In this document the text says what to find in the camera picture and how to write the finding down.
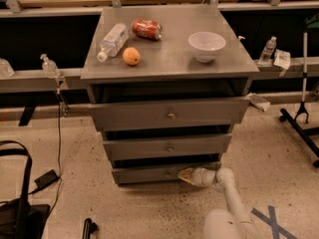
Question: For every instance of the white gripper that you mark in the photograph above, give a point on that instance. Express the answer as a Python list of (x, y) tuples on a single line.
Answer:
[(199, 176)]

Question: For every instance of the grey bottom drawer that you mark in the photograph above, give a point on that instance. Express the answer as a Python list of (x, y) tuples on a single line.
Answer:
[(159, 169)]

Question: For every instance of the grey drawer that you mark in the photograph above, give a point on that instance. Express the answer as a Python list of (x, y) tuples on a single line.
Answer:
[(168, 114), (167, 146), (159, 169)]

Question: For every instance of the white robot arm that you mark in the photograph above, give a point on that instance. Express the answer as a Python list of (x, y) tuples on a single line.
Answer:
[(234, 222)]

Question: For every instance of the grey middle drawer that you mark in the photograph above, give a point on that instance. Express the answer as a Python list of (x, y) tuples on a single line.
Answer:
[(167, 146)]

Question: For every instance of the grey top drawer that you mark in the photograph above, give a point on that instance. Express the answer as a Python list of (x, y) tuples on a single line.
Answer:
[(168, 114)]

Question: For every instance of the grey drawer cabinet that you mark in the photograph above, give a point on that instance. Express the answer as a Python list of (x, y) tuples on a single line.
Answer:
[(168, 70)]

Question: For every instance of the blue tape cross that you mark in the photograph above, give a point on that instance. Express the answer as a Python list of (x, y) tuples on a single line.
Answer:
[(271, 220)]

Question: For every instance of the white paper box on floor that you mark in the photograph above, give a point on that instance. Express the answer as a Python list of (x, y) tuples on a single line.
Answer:
[(259, 102)]

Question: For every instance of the black object bottom edge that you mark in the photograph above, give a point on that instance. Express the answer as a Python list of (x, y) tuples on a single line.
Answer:
[(90, 227)]

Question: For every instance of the white ceramic bowl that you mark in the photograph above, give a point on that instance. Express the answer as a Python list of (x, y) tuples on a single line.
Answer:
[(206, 46)]

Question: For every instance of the orange fruit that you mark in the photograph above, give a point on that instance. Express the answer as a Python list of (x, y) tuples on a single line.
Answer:
[(131, 56)]

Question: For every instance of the black power adapter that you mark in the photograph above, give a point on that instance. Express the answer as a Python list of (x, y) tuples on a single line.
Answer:
[(46, 179)]

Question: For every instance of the white packet on ledge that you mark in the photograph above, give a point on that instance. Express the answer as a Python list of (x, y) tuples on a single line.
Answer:
[(282, 60)]

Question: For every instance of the clear plastic water bottle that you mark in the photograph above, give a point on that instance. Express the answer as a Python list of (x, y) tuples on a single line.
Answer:
[(113, 42)]

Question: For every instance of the red soda can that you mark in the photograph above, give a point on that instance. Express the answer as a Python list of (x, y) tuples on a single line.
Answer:
[(147, 29)]

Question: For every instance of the water bottle on ledge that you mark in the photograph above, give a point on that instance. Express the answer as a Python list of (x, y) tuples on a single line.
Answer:
[(267, 51)]

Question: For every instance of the clear sanitizer pump bottle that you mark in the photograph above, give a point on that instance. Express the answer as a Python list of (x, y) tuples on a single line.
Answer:
[(49, 67)]

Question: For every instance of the black bag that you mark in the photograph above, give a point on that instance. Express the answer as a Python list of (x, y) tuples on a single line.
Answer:
[(18, 218)]

